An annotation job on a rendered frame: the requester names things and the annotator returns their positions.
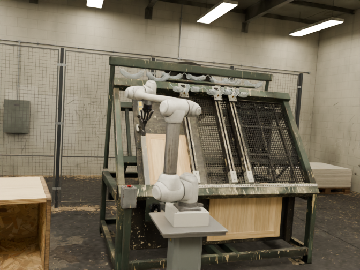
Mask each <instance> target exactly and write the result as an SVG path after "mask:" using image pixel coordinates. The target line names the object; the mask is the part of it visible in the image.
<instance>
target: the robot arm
mask: <svg viewBox="0 0 360 270"><path fill-rule="evenodd" d="M125 96H126V97H127V98H128V99H134V100H142V99H143V100H144V106H143V108H142V109H140V112H141V119H142V120H143V127H144V128H145V126H146V124H147V121H148V120H150V118H151V116H152V113H153V112H154V110H152V104H153V102H160V103H161V104H160V113H161V114H162V115H163V116H164V120H165V122H167V127H166V142H165V150H164V165H163V173H161V174H160V176H159V179H158V180H157V182H156V183H155V184H154V186H153V188H152V195H153V197H154V198H155V199H156V200H158V201H161V202H164V203H169V202H174V201H178V202H177V203H174V204H173V206H175V207H176V208H177V209H178V211H179V212H185V211H201V208H200V207H203V206H204V205H203V204H202V203H197V201H198V192H199V184H198V179H197V177H196V176H195V174H192V173H188V172H185V173H183V174H181V175H180V176H179V175H178V174H177V161H178V147H179V133H180V124H181V122H182V121H183V118H184V117H198V116H199V115H200V114H201V107H200V106H199V105H198V104H197V103H195V102H193V101H190V100H186V99H179V98H175V97H169V96H162V95H156V82H155V81H152V80H148V81H147V82H146V84H145V85H143V86H131V87H128V88H127V89H126V90H125ZM143 111H144V117H143ZM150 111H151V113H150V115H149V112H150ZM146 113H147V116H146ZM148 115H149V116H148ZM145 117H146V119H145Z"/></svg>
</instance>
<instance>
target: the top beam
mask: <svg viewBox="0 0 360 270"><path fill-rule="evenodd" d="M146 82H147V80H140V79H129V78H117V77H114V78H113V82H112V88H113V90H114V87H119V90H120V91H125V90H126V89H127V88H128V87H131V86H143V85H145V84H146ZM155 82H156V93H159V94H172V95H180V93H178V92H174V91H173V87H175V86H177V87H178V83H175V82H164V81H155ZM170 84H171V85H172V86H173V87H172V86H171V85H170ZM189 85H190V87H192V86H194V87H199V88H201V89H200V91H199V92H192V91H191V88H189V91H188V94H189V96H199V97H207V98H212V97H213V95H209V94H207V90H208V89H212V87H211V86H205V85H194V84H189ZM202 87H203V88H202ZM204 87H205V88H206V89H207V90H206V89H205V88H204ZM238 89H239V91H238V92H247V93H248V92H249V91H250V93H248V96H247V97H244V98H242V97H240V96H238V95H237V96H236V99H237V100H247V101H260V102H274V103H282V102H283V101H290V100H291V98H290V95H289V93H281V92H270V91H259V90H252V89H240V88H238ZM221 96H222V98H223V99H227V98H228V95H224V94H222V95H221Z"/></svg>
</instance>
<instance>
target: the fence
mask: <svg viewBox="0 0 360 270"><path fill-rule="evenodd" d="M139 102H141V104H142V106H139ZM137 108H138V115H141V112H140V111H139V108H143V102H142V101H138V102H137ZM139 132H140V129H139ZM140 141H141V157H142V169H143V176H144V185H150V178H149V167H148V156H147V145H146V136H141V133H140Z"/></svg>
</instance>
